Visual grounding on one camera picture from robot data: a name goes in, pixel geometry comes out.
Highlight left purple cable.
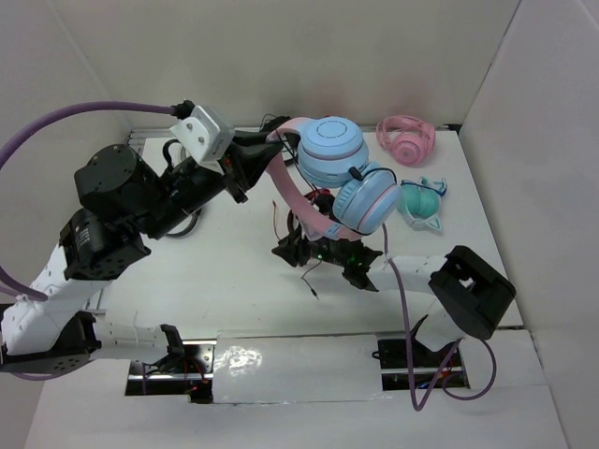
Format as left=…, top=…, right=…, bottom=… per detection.
left=0, top=100, right=182, bottom=383

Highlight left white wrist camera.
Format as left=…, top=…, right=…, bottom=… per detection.
left=169, top=100, right=235, bottom=164

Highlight teal cat-ear headphones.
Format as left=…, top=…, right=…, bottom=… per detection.
left=398, top=177, right=447, bottom=233

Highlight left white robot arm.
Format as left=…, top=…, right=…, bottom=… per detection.
left=1, top=132, right=284, bottom=380

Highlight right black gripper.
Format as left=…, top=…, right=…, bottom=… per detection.
left=271, top=220, right=348, bottom=268

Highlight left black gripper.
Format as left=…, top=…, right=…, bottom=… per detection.
left=134, top=128, right=284, bottom=241

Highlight shiny foil-covered plate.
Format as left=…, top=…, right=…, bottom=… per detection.
left=212, top=335, right=382, bottom=404

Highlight black headphones with cable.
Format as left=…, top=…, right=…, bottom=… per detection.
left=259, top=113, right=303, bottom=165

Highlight red black headphones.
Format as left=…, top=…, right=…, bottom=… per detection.
left=271, top=189, right=334, bottom=240

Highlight blue pink cat-ear headphones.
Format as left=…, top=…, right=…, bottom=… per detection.
left=267, top=117, right=402, bottom=242

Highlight grey white headphones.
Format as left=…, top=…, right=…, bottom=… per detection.
left=162, top=138, right=190, bottom=171

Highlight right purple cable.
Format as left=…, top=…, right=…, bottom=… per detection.
left=382, top=224, right=498, bottom=413

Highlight purple cable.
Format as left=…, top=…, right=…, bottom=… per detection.
left=0, top=100, right=182, bottom=383
left=382, top=224, right=498, bottom=413

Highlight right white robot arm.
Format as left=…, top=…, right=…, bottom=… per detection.
left=271, top=231, right=517, bottom=367

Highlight small black headphones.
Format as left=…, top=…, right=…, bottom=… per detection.
left=166, top=209, right=202, bottom=239

